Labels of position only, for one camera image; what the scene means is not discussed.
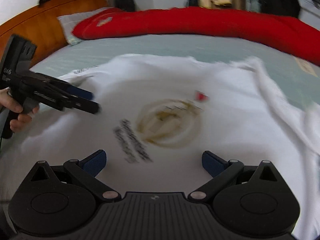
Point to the small black object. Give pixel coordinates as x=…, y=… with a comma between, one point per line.
x=46, y=0

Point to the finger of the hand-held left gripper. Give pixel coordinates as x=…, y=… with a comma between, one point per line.
x=87, y=106
x=82, y=93

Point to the checked pillow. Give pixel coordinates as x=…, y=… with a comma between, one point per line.
x=70, y=22

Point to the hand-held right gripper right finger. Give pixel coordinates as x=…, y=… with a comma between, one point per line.
x=212, y=163

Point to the red quilt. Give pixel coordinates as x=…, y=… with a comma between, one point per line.
x=200, y=22

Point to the black backpack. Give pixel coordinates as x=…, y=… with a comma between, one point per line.
x=125, y=2

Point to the person's left hand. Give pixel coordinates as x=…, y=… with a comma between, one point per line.
x=21, y=123

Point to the white printed t-shirt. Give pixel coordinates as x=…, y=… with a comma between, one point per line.
x=212, y=135

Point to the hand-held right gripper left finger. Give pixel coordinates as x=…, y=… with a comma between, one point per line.
x=96, y=162

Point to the wooden headboard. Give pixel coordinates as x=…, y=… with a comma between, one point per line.
x=42, y=22

